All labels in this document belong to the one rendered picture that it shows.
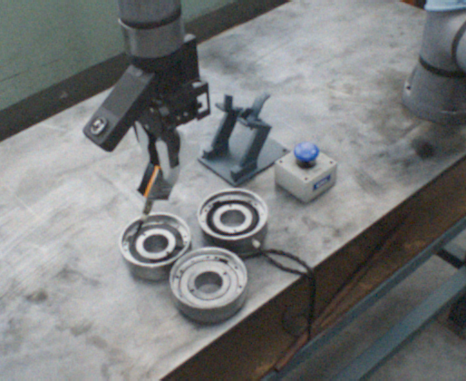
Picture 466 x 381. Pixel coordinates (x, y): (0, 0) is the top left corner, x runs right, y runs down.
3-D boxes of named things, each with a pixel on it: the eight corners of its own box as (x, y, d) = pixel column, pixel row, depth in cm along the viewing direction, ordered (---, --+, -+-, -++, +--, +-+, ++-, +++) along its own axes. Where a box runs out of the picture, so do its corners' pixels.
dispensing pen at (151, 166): (115, 240, 94) (156, 138, 89) (137, 239, 97) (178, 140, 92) (123, 249, 93) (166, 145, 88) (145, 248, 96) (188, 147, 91)
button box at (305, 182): (305, 204, 103) (306, 181, 99) (275, 182, 107) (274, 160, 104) (341, 180, 106) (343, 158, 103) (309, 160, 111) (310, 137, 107)
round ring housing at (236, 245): (186, 228, 101) (183, 209, 99) (239, 198, 105) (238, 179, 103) (227, 268, 94) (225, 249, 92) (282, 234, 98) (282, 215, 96)
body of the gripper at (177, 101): (213, 119, 87) (206, 40, 79) (161, 148, 83) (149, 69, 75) (178, 96, 92) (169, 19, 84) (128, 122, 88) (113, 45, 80)
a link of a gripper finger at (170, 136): (187, 168, 86) (175, 112, 81) (178, 173, 85) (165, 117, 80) (166, 154, 89) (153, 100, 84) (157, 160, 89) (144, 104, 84)
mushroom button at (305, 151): (305, 183, 103) (306, 159, 99) (287, 170, 105) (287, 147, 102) (323, 171, 104) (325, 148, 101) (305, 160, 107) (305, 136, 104)
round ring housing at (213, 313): (226, 337, 85) (224, 319, 83) (159, 308, 90) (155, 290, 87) (260, 281, 92) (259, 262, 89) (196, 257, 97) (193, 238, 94)
